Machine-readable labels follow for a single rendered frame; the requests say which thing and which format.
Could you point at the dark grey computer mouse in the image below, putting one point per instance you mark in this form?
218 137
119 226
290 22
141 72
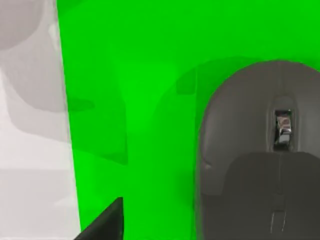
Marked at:
250 175

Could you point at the green mat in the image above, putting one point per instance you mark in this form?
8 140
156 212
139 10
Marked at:
140 100

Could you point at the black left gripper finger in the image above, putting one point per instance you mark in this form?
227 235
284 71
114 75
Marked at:
107 222

